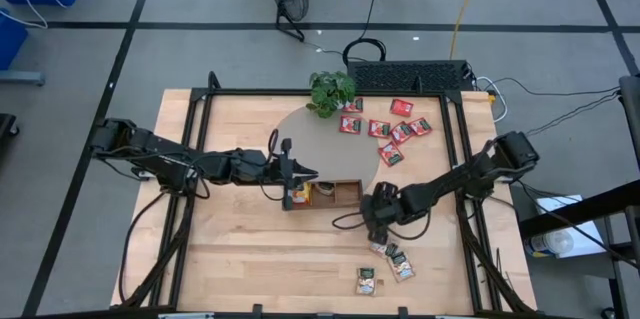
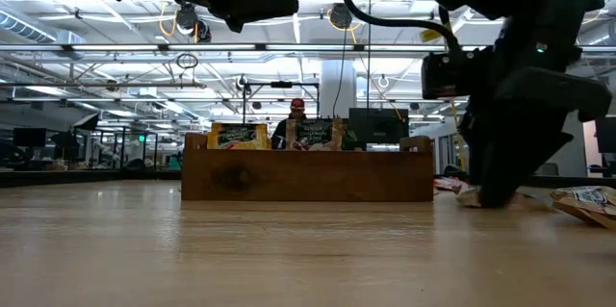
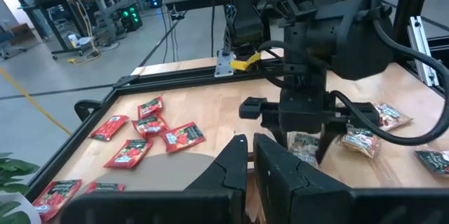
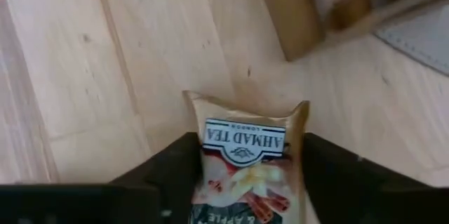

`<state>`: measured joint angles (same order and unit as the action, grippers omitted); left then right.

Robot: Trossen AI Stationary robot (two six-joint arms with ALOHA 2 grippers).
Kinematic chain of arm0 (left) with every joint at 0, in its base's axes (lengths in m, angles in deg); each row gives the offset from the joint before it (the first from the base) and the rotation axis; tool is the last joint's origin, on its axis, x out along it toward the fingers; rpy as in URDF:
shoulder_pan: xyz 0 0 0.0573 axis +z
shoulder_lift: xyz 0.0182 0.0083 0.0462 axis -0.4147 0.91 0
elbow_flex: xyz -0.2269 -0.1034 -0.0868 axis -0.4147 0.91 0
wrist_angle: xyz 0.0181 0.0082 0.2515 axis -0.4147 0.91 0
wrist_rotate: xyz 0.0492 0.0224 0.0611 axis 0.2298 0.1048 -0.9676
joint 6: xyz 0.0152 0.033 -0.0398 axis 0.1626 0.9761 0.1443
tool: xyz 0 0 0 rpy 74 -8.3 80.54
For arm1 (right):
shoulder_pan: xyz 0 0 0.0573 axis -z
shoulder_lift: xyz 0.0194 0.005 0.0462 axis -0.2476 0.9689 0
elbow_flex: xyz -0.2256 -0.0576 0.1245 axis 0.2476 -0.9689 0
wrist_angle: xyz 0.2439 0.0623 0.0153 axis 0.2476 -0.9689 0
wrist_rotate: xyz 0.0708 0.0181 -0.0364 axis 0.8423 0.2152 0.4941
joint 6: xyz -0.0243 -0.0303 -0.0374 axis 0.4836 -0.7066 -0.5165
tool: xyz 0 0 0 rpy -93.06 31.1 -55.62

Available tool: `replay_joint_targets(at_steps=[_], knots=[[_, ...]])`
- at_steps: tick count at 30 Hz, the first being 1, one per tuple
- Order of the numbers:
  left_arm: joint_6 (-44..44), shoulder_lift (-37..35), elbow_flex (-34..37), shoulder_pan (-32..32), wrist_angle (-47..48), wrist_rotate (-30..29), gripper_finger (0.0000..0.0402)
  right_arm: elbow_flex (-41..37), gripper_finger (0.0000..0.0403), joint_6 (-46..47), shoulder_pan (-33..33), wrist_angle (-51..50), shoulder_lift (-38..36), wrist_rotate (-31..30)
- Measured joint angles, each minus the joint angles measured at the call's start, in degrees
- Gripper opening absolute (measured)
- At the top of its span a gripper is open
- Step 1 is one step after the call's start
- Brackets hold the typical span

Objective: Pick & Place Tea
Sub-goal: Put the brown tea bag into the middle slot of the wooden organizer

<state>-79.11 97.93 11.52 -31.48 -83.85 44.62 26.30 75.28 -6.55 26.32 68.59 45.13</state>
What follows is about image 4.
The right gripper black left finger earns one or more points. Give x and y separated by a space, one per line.
105 203

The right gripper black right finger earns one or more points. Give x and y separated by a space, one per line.
368 199

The wooden three-compartment tea box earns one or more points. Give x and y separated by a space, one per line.
291 13

